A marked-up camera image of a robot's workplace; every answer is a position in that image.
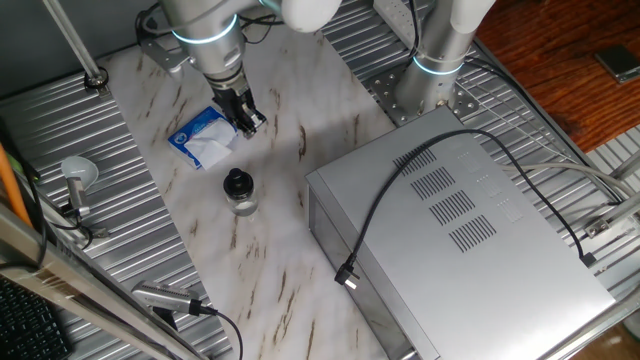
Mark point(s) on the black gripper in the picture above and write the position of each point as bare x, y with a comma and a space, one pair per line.
230, 92

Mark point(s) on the black jar lid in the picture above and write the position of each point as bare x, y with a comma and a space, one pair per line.
238, 182

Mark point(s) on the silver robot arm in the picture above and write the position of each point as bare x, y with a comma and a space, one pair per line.
215, 45

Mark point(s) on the blue tissue pack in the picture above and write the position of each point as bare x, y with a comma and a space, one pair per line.
190, 140

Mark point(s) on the white marble board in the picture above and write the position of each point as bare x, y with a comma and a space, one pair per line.
260, 280

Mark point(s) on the white power strip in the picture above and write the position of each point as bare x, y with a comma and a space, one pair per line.
395, 15

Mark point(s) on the metal pole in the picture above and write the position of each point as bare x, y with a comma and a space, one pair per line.
75, 42

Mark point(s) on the orange rod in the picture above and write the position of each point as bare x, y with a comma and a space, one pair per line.
10, 185

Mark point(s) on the silver metal box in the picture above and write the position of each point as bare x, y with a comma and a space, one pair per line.
475, 260

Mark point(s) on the black keyboard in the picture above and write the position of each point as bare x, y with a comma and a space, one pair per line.
25, 330

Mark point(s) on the dark flat device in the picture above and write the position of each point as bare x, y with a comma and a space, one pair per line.
620, 62

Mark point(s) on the wrist camera with metal bracket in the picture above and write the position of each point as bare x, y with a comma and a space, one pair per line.
165, 57

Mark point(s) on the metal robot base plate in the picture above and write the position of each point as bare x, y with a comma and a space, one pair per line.
385, 95

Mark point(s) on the small metal angle bracket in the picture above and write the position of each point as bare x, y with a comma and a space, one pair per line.
100, 233

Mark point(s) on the silver depth camera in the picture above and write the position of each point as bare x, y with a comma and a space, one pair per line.
160, 296

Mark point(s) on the aluminium frame bar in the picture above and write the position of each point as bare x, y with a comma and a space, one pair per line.
50, 270

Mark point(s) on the aluminium rail bracket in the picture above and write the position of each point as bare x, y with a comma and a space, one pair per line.
600, 227

